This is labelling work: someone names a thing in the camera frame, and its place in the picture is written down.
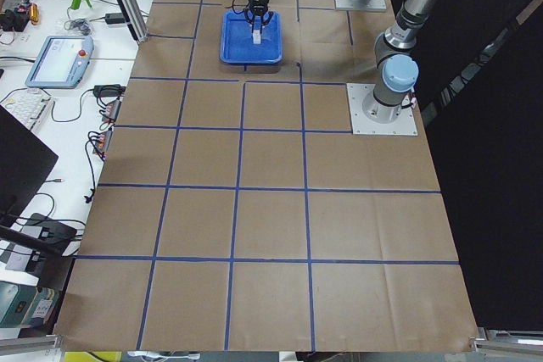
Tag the blue teach pendant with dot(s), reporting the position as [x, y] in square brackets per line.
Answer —
[61, 63]

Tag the blue plastic tray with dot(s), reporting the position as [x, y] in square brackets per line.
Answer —
[237, 45]

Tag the black monitor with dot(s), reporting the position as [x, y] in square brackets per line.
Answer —
[26, 162]

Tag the white keyboard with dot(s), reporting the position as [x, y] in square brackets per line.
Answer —
[29, 106]

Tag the brown paper table cover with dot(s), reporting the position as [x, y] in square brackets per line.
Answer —
[238, 211]

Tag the black power adapter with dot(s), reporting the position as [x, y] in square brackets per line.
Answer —
[114, 18]

